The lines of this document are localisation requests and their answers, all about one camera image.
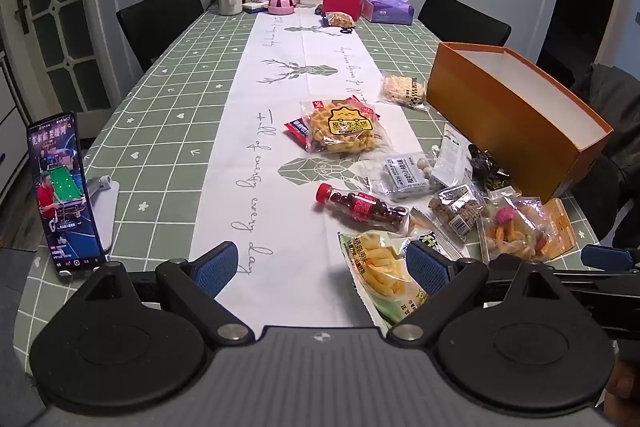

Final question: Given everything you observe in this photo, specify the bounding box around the brown nut snack packet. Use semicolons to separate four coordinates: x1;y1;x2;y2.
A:
427;184;488;243

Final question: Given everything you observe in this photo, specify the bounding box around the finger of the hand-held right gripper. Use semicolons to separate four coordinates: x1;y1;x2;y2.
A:
545;271;640;295
581;244;640;272

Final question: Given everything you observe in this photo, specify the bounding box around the white glass panel door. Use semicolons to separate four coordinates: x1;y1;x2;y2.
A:
20;0;111;112

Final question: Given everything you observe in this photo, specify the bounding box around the yellow fries snack bag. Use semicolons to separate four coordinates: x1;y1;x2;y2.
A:
337;229;436;333

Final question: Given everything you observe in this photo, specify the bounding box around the purple tissue pack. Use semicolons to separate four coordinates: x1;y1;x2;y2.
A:
361;0;416;26

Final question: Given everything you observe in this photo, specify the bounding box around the pink square box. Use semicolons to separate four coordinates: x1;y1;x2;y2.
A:
322;0;362;22

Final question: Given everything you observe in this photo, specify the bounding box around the colourful veggie chips bag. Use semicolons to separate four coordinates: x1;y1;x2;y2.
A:
475;194;576;264

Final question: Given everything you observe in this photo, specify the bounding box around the green checked tablecloth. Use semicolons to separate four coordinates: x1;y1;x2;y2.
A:
20;4;601;343

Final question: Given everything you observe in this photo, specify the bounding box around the clear packet dark label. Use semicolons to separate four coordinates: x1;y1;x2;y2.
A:
407;207;471;263

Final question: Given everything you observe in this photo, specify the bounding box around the black smartphone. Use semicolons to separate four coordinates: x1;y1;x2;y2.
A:
26;111;107;283

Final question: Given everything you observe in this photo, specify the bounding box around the black leather jacket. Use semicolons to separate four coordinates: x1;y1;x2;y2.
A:
570;63;640;253

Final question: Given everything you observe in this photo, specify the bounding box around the orange cardboard box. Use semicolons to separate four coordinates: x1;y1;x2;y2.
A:
426;42;614;204

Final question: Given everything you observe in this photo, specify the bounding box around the clear bag of nuts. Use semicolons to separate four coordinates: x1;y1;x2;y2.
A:
324;11;357;28

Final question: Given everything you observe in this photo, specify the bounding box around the black chair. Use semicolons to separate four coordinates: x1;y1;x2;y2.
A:
417;0;512;48
116;0;205;72

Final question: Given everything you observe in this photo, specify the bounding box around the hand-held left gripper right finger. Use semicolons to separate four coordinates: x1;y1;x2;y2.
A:
387;241;571;348

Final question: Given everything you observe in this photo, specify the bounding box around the black snack packet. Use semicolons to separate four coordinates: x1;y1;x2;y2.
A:
467;146;516;194

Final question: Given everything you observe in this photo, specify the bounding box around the checkered popcorn packet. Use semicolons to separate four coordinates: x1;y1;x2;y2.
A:
380;73;432;110

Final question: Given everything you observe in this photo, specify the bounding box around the white phone stand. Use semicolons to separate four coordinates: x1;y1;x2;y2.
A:
85;175;121;253

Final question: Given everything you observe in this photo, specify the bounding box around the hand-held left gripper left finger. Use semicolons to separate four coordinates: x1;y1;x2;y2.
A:
75;241;254;348

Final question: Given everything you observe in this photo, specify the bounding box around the red snack packet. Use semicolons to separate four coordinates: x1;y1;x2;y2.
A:
283;117;313;148

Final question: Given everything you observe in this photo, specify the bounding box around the yellow puffed snack bag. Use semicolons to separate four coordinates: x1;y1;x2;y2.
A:
299;99;388;156

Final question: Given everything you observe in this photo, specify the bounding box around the grey white ball snack packet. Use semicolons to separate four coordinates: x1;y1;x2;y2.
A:
382;152;441;202

